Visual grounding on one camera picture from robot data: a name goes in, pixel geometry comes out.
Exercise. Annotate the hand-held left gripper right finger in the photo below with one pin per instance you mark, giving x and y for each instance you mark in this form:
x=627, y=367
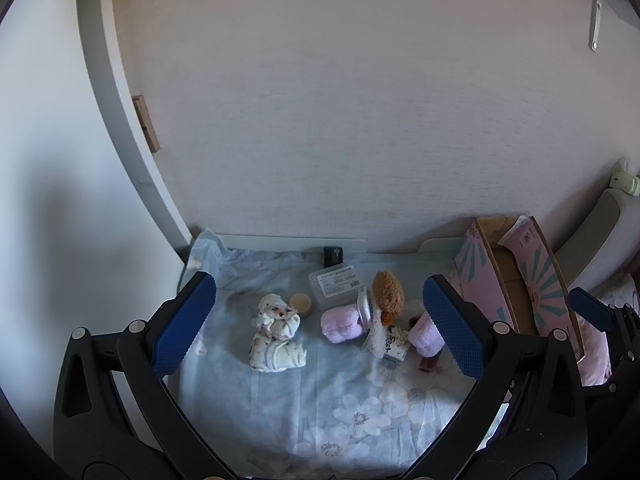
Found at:
x=452, y=330

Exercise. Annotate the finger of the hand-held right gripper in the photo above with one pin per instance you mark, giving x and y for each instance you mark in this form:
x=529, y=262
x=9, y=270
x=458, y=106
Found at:
x=591, y=307

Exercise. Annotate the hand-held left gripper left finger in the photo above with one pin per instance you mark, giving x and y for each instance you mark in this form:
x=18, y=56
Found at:
x=182, y=327

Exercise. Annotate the pink printed cardboard box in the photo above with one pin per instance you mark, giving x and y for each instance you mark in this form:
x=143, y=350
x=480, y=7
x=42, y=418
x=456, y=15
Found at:
x=545, y=280

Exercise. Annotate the pink fluffy roll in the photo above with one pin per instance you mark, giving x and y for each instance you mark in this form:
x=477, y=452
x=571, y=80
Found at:
x=425, y=337
x=342, y=324

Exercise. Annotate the pink cloth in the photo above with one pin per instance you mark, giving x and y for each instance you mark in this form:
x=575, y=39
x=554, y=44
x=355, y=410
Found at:
x=595, y=355

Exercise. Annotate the white printed packet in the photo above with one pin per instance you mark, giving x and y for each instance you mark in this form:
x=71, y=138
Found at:
x=392, y=346

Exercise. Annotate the brown teddy bear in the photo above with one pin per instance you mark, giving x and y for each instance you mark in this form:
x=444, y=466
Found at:
x=387, y=295

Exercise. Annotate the beige chair back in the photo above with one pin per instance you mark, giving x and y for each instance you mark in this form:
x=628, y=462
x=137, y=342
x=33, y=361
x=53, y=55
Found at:
x=595, y=230

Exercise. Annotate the white printed baby sock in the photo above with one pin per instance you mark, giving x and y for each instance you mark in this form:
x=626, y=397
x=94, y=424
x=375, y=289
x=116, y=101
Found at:
x=277, y=317
x=275, y=355

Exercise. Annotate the clear plastic labelled box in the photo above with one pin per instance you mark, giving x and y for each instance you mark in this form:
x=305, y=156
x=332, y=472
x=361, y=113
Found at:
x=337, y=285

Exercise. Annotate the small black object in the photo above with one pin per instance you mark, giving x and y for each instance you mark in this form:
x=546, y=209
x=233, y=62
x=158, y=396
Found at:
x=332, y=255

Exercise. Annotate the blue floral cloth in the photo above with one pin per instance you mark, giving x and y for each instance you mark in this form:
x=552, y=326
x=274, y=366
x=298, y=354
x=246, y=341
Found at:
x=300, y=410

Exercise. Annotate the grey trim strip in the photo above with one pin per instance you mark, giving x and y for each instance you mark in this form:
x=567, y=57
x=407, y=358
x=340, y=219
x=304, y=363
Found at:
x=115, y=110

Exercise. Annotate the wooden wall block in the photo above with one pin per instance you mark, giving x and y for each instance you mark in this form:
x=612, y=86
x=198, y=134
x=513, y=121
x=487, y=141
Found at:
x=146, y=122

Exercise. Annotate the white wall bracket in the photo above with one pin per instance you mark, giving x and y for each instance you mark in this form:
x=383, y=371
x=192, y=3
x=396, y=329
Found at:
x=602, y=15

